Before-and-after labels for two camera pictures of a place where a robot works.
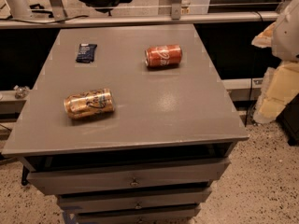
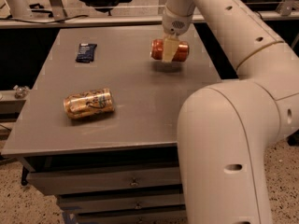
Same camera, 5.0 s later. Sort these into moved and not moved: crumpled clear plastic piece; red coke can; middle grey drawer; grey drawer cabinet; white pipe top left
Moved: red coke can
Not moved: crumpled clear plastic piece; grey drawer cabinet; white pipe top left; middle grey drawer
